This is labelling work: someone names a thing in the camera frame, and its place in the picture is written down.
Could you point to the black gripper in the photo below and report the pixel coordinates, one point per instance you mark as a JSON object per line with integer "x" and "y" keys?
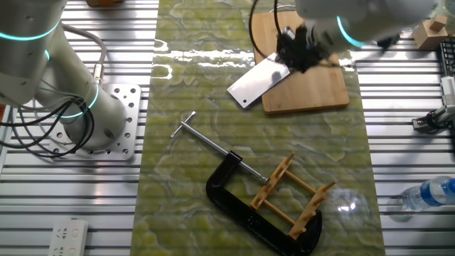
{"x": 302, "y": 49}

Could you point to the stainless steel cleaver knife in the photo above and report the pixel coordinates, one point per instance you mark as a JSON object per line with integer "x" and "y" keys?
{"x": 256, "y": 83}

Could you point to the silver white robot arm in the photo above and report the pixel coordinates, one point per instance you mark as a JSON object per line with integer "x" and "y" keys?
{"x": 35, "y": 53}

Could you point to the wooden knife rack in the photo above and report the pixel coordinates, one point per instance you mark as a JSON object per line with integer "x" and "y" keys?
{"x": 270, "y": 183}

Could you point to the bamboo cutting board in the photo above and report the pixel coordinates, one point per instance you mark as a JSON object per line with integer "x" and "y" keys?
{"x": 313, "y": 89}

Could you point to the green marble pattern mat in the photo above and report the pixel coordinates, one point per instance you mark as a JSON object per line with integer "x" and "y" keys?
{"x": 199, "y": 106}

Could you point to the large light wooden block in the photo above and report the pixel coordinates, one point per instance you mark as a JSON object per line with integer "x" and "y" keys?
{"x": 424, "y": 37}

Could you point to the small light wooden block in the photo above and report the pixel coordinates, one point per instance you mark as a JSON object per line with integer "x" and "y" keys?
{"x": 438, "y": 22}

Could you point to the black keyboard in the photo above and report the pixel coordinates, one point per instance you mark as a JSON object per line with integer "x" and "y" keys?
{"x": 448, "y": 57}

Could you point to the silver ribbed handheld device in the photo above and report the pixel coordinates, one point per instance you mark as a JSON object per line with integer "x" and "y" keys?
{"x": 448, "y": 90}

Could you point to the pale green container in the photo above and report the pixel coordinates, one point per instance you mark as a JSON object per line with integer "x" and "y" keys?
{"x": 448, "y": 9}

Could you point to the black C-clamp with steel screw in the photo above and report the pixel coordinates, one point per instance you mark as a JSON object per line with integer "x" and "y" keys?
{"x": 227, "y": 199}

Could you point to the clear water bottle blue label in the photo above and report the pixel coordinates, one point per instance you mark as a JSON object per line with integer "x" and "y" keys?
{"x": 430, "y": 193}

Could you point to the white power strip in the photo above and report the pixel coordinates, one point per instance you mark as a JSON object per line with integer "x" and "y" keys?
{"x": 69, "y": 238}

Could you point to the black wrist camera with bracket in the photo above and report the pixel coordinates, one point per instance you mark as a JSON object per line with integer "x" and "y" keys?
{"x": 388, "y": 42}

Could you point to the small camera on metal mount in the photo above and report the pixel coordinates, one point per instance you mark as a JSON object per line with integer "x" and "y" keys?
{"x": 432, "y": 121}

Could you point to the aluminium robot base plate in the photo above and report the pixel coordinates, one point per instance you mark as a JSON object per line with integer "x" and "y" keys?
{"x": 129, "y": 106}

